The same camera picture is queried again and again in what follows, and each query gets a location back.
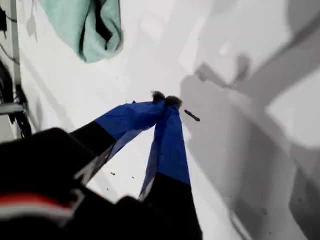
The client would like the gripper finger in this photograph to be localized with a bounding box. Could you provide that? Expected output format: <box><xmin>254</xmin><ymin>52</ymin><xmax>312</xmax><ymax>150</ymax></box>
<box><xmin>138</xmin><ymin>95</ymin><xmax>203</xmax><ymax>240</ymax></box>
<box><xmin>71</xmin><ymin>89</ymin><xmax>167</xmax><ymax>186</ymax></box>

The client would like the small black strip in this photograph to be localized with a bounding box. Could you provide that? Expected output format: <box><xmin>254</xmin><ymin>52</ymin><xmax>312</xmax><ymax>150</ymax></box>
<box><xmin>184</xmin><ymin>108</ymin><xmax>201</xmax><ymax>123</ymax></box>

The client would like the grey stand pole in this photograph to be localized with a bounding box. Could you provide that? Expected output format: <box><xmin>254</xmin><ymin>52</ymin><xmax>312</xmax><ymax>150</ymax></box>
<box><xmin>9</xmin><ymin>0</ymin><xmax>21</xmax><ymax>106</ymax></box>

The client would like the small black block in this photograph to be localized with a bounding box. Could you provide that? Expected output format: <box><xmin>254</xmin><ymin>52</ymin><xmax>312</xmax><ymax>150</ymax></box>
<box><xmin>0</xmin><ymin>6</ymin><xmax>7</xmax><ymax>33</ymax></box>

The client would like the black cable bundle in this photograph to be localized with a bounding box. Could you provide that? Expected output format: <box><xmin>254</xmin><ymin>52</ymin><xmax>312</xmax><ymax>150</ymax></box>
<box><xmin>0</xmin><ymin>61</ymin><xmax>34</xmax><ymax>140</ymax></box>

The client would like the pale green T-shirt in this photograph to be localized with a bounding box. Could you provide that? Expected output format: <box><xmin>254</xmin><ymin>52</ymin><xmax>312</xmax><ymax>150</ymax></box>
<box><xmin>38</xmin><ymin>0</ymin><xmax>125</xmax><ymax>63</ymax></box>

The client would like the grey clamp plate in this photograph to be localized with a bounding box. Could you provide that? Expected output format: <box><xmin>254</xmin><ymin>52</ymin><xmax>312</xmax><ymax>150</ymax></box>
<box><xmin>0</xmin><ymin>103</ymin><xmax>26</xmax><ymax>116</ymax></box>

